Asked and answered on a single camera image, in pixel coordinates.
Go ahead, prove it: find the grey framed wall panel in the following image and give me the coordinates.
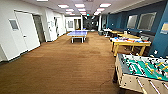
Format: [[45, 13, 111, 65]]
[[137, 12, 158, 32], [126, 14, 139, 30]]

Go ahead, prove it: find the green foosball table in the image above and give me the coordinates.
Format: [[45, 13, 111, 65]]
[[112, 52, 168, 94]]

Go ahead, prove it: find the blue ping pong table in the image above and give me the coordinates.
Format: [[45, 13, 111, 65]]
[[66, 30, 89, 44]]

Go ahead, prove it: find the dark round trash bin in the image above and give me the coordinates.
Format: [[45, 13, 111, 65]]
[[97, 30, 104, 36]]

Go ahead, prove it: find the white double door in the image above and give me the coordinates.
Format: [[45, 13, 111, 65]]
[[14, 11, 42, 54]]

